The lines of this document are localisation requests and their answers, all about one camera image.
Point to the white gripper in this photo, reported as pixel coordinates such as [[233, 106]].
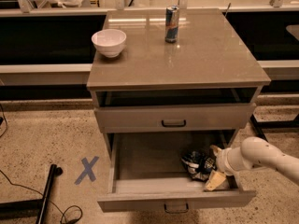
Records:
[[222, 162]]

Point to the blue chip bag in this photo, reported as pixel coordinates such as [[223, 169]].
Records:
[[199, 165]]

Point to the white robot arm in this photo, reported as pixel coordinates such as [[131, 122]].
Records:
[[253, 153]]

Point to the closed grey upper drawer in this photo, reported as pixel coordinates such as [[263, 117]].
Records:
[[172, 118]]

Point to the open grey lower drawer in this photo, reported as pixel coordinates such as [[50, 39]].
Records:
[[147, 174]]

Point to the grey drawer cabinet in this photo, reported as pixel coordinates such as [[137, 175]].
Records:
[[208, 65]]

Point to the black stand leg right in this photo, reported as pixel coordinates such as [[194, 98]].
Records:
[[258, 126]]

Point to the black stand leg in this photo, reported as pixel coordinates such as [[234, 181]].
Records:
[[258, 126], [32, 208]]

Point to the blue tape cross mark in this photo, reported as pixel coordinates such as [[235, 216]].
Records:
[[87, 170]]

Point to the blue silver energy drink can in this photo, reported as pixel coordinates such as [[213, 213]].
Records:
[[171, 24]]

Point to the white bowl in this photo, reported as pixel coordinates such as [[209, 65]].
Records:
[[109, 42]]

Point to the black stand leg left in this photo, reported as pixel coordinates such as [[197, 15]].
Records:
[[32, 208]]

